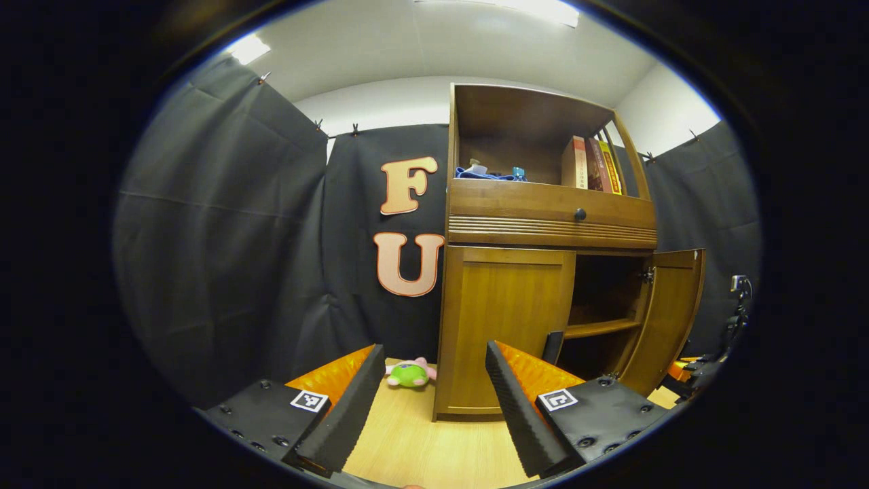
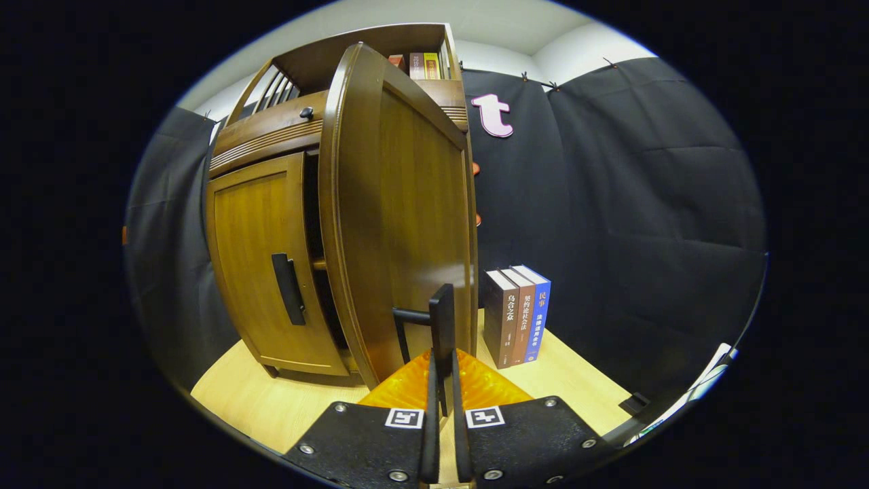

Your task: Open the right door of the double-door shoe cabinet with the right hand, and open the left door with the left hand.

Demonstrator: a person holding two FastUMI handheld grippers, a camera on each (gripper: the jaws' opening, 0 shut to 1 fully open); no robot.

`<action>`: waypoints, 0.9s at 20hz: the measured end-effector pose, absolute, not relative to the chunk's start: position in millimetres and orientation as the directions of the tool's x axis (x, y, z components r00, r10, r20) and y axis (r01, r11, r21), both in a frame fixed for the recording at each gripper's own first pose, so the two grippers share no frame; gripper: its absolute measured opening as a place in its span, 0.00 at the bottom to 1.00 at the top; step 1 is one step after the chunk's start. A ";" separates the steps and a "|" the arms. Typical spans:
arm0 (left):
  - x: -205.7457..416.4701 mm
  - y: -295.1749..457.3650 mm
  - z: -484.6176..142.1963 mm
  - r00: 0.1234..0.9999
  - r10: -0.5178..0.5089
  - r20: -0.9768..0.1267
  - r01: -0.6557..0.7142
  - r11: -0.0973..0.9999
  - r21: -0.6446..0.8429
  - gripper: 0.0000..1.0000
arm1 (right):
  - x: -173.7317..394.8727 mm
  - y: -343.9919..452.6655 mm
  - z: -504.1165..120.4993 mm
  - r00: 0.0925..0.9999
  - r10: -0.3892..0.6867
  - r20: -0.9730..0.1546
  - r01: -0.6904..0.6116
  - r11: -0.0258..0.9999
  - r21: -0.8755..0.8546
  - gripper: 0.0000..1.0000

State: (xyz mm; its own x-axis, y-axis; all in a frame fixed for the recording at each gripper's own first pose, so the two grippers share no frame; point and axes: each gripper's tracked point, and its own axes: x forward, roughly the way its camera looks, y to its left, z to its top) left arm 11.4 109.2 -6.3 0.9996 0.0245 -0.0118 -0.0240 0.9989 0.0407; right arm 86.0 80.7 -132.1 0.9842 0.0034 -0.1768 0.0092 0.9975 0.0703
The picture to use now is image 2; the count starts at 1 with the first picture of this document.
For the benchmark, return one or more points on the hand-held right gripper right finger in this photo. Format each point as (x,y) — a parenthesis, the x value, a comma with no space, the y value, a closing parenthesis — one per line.
(460,441)

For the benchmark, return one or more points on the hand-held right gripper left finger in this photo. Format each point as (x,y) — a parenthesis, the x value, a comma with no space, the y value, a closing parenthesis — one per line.
(430,441)

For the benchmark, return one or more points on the wooden cabinet door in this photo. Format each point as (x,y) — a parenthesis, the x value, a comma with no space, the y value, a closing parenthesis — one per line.
(407,217)
(254,258)

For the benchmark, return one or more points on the wooden double-door shoe cabinet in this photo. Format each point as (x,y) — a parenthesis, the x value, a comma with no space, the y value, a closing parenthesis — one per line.
(312,68)

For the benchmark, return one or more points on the dark brown book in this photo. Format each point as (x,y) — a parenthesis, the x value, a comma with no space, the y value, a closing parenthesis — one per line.
(502,319)

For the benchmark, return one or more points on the rust brown book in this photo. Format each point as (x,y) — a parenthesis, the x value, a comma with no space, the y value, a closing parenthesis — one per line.
(524,319)

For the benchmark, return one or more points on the blue book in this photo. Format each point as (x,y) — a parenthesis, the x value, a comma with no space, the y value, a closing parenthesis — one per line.
(541,312)

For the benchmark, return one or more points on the black backdrop cloth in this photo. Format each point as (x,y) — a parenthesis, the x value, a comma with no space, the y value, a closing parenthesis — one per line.
(645,238)

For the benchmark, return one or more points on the yellow book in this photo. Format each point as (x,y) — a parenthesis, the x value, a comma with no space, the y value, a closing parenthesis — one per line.
(432,66)

